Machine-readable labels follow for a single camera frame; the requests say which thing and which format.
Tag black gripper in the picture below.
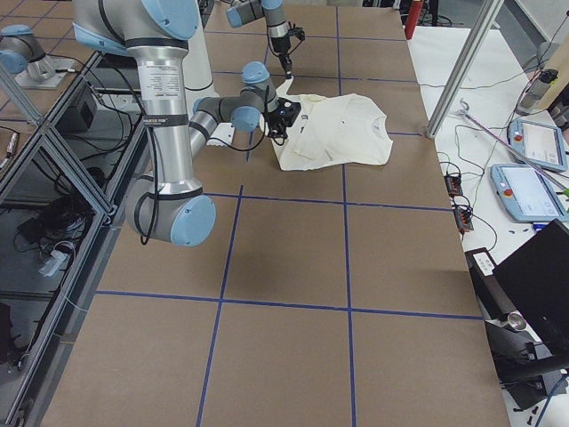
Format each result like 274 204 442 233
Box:
270 37 293 79
267 100 301 138

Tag cream long-sleeve cat shirt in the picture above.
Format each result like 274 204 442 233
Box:
273 79 393 171

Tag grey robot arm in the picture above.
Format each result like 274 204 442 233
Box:
226 0 293 79
73 1 301 246

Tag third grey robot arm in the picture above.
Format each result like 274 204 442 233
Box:
1 24 76 90

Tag red fire extinguisher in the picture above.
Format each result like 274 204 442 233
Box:
405 0 423 40

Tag metal grabber tool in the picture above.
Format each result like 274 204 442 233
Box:
458 99 569 196

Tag black power strip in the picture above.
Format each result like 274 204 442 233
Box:
453 205 474 235
444 173 463 197

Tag blue teach pendant near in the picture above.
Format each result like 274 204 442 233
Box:
490 165 568 222

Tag blue teach pendant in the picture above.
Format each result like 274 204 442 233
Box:
490 165 568 222
508 117 568 173

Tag blue teach pendant far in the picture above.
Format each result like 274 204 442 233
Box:
508 117 568 173

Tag black box with label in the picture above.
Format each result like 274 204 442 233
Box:
465 247 516 320

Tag black monitor with stand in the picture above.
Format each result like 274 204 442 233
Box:
493 219 568 409

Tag aluminium frame post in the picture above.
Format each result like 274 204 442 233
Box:
426 0 504 140

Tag aluminium frame rail left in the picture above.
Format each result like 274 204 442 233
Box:
0 52 116 427

